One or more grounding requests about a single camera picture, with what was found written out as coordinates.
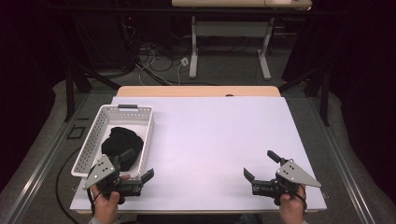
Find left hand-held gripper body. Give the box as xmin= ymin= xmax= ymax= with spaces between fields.
xmin=82 ymin=153 xmax=145 ymax=205

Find white perforated plastic basket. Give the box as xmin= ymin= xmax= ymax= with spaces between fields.
xmin=70 ymin=104 xmax=155 ymax=179

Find person's right hand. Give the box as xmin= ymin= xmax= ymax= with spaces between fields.
xmin=278 ymin=184 xmax=308 ymax=224

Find desk with white legs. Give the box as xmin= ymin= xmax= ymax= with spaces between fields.
xmin=171 ymin=0 xmax=313 ymax=80

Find black cloth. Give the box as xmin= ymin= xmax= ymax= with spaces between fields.
xmin=101 ymin=126 xmax=145 ymax=173

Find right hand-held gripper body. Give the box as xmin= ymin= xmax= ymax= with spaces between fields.
xmin=251 ymin=158 xmax=322 ymax=206

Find person's left hand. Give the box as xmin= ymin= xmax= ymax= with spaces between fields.
xmin=90 ymin=175 xmax=132 ymax=224

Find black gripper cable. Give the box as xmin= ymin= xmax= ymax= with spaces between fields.
xmin=55 ymin=145 xmax=96 ymax=224

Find black metal stand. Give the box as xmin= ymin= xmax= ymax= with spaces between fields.
xmin=277 ymin=63 xmax=332 ymax=127
xmin=64 ymin=59 xmax=121 ymax=123

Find tangle of floor cables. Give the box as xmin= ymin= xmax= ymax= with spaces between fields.
xmin=118 ymin=15 xmax=194 ymax=87

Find floor socket cover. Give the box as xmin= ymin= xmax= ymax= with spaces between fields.
xmin=66 ymin=125 xmax=87 ymax=140

